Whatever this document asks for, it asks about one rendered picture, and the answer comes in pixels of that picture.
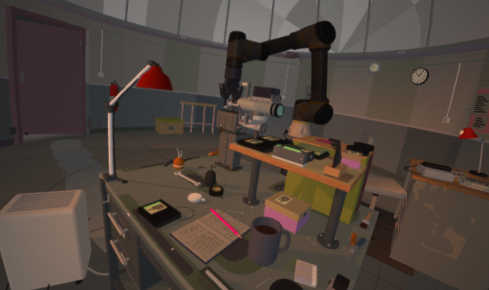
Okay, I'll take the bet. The purple door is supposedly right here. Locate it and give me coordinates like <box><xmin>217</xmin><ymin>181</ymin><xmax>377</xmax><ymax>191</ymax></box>
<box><xmin>5</xmin><ymin>5</ymin><xmax>88</xmax><ymax>145</ymax></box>

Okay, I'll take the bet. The red fire extinguisher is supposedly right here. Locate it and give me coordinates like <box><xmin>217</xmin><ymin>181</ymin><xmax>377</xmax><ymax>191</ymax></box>
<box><xmin>108</xmin><ymin>79</ymin><xmax>121</xmax><ymax>113</ymax></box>

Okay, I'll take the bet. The black camera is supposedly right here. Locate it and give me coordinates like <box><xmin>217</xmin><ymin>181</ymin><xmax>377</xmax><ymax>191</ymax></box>
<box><xmin>252</xmin><ymin>85</ymin><xmax>283</xmax><ymax>101</ymax></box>

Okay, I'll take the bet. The round wall clock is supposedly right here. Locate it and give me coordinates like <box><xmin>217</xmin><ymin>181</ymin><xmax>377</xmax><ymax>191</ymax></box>
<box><xmin>409</xmin><ymin>66</ymin><xmax>430</xmax><ymax>86</ymax></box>

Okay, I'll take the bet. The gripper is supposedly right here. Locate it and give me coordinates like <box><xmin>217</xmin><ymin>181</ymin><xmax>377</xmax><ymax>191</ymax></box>
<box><xmin>220</xmin><ymin>78</ymin><xmax>242</xmax><ymax>108</ymax></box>

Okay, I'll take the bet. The tilted drafting table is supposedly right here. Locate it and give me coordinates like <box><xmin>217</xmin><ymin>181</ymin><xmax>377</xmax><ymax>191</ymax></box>
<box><xmin>389</xmin><ymin>157</ymin><xmax>489</xmax><ymax>280</ymax></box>

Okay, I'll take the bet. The dark small bottle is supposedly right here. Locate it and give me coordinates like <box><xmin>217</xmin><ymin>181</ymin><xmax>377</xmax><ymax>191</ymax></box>
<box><xmin>204</xmin><ymin>164</ymin><xmax>218</xmax><ymax>188</ymax></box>

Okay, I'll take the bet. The tan cardboard box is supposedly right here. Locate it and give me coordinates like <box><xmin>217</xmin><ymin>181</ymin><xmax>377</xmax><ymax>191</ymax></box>
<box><xmin>264</xmin><ymin>190</ymin><xmax>313</xmax><ymax>222</ymax></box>

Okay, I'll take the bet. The small wooden block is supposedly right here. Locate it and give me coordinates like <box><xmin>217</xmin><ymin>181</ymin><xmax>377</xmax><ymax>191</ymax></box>
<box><xmin>323</xmin><ymin>162</ymin><xmax>349</xmax><ymax>179</ymax></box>

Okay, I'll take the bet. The orange round bulb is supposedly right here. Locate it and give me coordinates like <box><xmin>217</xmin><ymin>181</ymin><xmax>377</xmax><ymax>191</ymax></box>
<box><xmin>172</xmin><ymin>147</ymin><xmax>186</xmax><ymax>171</ymax></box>

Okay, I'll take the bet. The pink notice board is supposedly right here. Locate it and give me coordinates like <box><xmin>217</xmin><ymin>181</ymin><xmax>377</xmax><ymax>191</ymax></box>
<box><xmin>467</xmin><ymin>88</ymin><xmax>489</xmax><ymax>138</ymax></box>

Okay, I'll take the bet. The small paint brush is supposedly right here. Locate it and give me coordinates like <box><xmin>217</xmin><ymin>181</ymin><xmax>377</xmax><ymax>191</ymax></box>
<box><xmin>358</xmin><ymin>210</ymin><xmax>375</xmax><ymax>231</ymax></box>

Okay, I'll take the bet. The black device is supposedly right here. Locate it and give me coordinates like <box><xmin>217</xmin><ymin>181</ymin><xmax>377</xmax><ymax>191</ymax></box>
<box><xmin>345</xmin><ymin>141</ymin><xmax>375</xmax><ymax>157</ymax></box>

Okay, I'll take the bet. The small red desk lamp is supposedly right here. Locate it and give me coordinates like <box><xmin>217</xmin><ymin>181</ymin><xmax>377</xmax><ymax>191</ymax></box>
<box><xmin>458</xmin><ymin>126</ymin><xmax>489</xmax><ymax>179</ymax></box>

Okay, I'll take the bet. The pink pencil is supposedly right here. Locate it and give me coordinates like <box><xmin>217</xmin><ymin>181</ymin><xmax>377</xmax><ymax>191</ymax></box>
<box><xmin>209</xmin><ymin>207</ymin><xmax>242</xmax><ymax>239</ymax></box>

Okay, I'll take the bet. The flat pink box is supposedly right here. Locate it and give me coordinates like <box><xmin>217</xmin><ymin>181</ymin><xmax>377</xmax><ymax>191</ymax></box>
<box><xmin>340</xmin><ymin>156</ymin><xmax>363</xmax><ymax>171</ymax></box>

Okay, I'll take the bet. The yellow-green cabinet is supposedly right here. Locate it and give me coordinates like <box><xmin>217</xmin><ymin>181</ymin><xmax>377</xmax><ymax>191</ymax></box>
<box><xmin>283</xmin><ymin>135</ymin><xmax>375</xmax><ymax>226</ymax></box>

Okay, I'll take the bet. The yellow cardboard box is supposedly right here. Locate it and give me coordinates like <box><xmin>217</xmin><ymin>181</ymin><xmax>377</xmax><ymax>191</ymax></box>
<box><xmin>155</xmin><ymin>117</ymin><xmax>185</xmax><ymax>135</ymax></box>

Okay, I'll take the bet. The white oblong device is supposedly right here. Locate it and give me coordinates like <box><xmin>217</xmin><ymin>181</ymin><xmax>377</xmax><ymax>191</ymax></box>
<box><xmin>414</xmin><ymin>161</ymin><xmax>458</xmax><ymax>184</ymax></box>

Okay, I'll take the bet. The black instrument tray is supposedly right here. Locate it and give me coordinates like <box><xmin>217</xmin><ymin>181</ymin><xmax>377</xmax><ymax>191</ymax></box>
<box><xmin>237</xmin><ymin>135</ymin><xmax>288</xmax><ymax>154</ymax></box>

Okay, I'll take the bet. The white paper stack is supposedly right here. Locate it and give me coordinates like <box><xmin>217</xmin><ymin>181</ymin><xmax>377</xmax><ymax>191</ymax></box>
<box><xmin>293</xmin><ymin>259</ymin><xmax>319</xmax><ymax>288</ymax></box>

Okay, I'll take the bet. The white stool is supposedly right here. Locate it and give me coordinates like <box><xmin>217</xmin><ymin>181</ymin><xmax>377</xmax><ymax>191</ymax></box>
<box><xmin>362</xmin><ymin>173</ymin><xmax>408</xmax><ymax>211</ymax></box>

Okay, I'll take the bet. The black small box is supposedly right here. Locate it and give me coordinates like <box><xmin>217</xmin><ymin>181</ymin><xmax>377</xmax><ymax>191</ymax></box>
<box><xmin>326</xmin><ymin>273</ymin><xmax>351</xmax><ymax>290</ymax></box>

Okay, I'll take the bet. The grey coffee mug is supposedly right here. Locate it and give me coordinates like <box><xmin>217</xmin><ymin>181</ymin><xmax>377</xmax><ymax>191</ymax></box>
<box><xmin>247</xmin><ymin>216</ymin><xmax>292</xmax><ymax>267</ymax></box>

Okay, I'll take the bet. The open notebook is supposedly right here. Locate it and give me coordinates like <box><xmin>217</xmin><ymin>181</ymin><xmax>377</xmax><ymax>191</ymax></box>
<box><xmin>170</xmin><ymin>209</ymin><xmax>252</xmax><ymax>264</ymax></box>

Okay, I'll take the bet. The brown mount pier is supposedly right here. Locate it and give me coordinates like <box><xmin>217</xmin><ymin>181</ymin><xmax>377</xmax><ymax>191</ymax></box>
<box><xmin>215</xmin><ymin>109</ymin><xmax>244</xmax><ymax>172</ymax></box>

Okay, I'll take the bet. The grey-green desk with drawers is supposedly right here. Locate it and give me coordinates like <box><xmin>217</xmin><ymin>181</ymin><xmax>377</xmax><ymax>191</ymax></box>
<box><xmin>98</xmin><ymin>159</ymin><xmax>380</xmax><ymax>290</ymax></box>

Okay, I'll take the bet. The wooden riser table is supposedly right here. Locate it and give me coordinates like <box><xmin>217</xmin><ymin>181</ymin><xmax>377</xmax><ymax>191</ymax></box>
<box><xmin>228</xmin><ymin>135</ymin><xmax>375</xmax><ymax>250</ymax></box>

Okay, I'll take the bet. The red shade desk lamp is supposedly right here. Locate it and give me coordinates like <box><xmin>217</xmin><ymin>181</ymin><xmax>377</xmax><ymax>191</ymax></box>
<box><xmin>103</xmin><ymin>60</ymin><xmax>174</xmax><ymax>184</ymax></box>

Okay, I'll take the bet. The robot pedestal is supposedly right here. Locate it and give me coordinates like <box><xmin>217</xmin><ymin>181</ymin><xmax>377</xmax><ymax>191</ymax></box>
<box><xmin>286</xmin><ymin>118</ymin><xmax>310</xmax><ymax>139</ymax></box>

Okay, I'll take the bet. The grey box with green light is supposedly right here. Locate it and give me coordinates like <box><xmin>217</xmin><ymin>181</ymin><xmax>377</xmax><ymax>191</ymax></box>
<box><xmin>271</xmin><ymin>143</ymin><xmax>315</xmax><ymax>168</ymax></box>

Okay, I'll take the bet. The black handset with green display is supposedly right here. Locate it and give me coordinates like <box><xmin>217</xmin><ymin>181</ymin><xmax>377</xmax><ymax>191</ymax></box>
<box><xmin>136</xmin><ymin>198</ymin><xmax>183</xmax><ymax>229</ymax></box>

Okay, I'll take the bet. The black round lid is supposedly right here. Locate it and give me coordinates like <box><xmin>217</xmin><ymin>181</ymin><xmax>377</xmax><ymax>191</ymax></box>
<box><xmin>268</xmin><ymin>278</ymin><xmax>304</xmax><ymax>290</ymax></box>

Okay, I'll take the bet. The grey keyboard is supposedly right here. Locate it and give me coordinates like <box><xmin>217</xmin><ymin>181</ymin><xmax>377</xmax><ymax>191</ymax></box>
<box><xmin>456</xmin><ymin>173</ymin><xmax>489</xmax><ymax>198</ymax></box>

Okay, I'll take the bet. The white mount head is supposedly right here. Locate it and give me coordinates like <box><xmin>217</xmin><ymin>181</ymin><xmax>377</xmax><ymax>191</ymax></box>
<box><xmin>238</xmin><ymin>112</ymin><xmax>269</xmax><ymax>136</ymax></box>

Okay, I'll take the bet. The white wrench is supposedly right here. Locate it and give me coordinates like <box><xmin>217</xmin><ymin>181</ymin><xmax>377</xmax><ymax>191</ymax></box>
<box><xmin>173</xmin><ymin>170</ymin><xmax>203</xmax><ymax>188</ymax></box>

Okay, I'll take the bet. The wooden frame rack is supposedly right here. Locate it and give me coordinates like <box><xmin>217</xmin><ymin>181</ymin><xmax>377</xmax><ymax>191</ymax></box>
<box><xmin>180</xmin><ymin>101</ymin><xmax>218</xmax><ymax>135</ymax></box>

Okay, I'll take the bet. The white air purifier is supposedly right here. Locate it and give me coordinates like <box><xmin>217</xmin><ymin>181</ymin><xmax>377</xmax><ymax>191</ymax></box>
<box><xmin>0</xmin><ymin>189</ymin><xmax>93</xmax><ymax>290</ymax></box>

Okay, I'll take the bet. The black upright stand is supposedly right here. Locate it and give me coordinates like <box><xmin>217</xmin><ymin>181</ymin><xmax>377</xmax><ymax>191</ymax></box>
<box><xmin>328</xmin><ymin>138</ymin><xmax>343</xmax><ymax>168</ymax></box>

